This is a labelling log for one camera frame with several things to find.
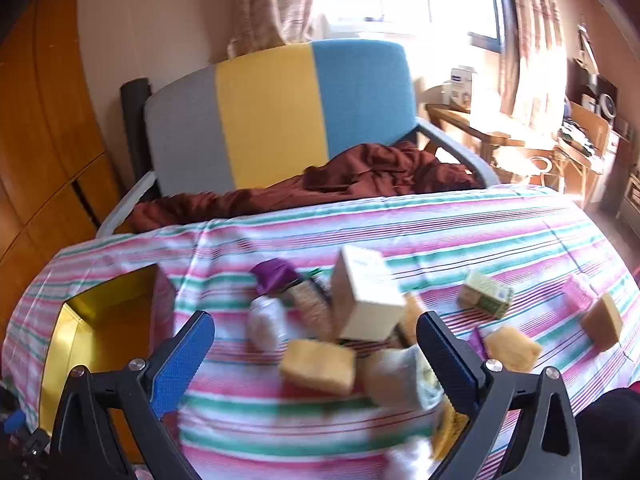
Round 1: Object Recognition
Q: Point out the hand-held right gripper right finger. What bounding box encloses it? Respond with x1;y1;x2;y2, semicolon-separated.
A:
416;310;583;480

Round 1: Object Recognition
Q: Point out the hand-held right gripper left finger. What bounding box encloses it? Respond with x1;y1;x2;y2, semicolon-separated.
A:
50;310;217;480

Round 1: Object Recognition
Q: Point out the cream towel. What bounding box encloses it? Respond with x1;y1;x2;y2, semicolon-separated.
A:
364;346;445;411

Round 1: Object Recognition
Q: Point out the brown sponge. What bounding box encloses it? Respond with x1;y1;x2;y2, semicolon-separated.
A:
482;325;543;373
581;294;624;352

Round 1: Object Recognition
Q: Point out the gold tin box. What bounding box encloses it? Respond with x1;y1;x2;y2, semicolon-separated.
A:
39;265;176;466

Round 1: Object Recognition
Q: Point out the white plastic bag bundle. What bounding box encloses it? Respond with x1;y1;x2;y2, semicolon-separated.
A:
247;295;288;351
387;435;438;480

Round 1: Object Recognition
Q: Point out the tall white carton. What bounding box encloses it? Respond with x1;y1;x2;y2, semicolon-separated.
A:
331;245;407;342

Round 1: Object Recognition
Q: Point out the yellow loofah sponge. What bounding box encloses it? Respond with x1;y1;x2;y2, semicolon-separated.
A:
279;339;357;397

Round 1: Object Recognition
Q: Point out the cereal snack packet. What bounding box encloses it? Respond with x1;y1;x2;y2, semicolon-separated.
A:
282;270;336;341

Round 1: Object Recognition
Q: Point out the tan sponge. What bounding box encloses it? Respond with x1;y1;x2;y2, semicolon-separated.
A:
402;294;427;348

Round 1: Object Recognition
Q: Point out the small green box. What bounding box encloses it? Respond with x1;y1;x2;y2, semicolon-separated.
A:
457;269;515;320

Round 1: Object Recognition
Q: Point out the purple packet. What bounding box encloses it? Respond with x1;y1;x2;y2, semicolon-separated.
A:
250;259;303;296

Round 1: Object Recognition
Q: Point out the striped tablecloth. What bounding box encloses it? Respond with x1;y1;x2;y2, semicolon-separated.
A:
0;184;640;480

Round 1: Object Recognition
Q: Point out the pink hair clip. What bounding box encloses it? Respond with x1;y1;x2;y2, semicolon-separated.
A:
565;274;598;313

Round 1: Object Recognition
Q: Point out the person's dark clothing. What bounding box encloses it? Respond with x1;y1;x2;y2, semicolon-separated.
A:
575;385;640;480

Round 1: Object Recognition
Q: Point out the maroon cloth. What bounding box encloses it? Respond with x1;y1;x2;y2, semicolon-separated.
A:
131;142;486;233

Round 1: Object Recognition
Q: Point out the wooden side table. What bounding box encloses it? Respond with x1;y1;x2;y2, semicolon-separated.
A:
425;102;541;171

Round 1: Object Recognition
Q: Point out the wooden wardrobe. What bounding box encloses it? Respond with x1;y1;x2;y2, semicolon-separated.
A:
0;0;131;311

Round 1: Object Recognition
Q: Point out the grey yellow blue armchair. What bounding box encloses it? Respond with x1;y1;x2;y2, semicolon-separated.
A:
95;37;501;238

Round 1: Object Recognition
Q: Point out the white cardboard box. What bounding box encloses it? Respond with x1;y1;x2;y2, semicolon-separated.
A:
447;66;478;108

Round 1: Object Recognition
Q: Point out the wooden folding table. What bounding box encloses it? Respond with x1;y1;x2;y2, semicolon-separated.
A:
552;102;626;206

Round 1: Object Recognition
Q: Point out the beige curtain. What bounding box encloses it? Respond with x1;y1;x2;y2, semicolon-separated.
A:
500;0;568;121
227;0;321;58

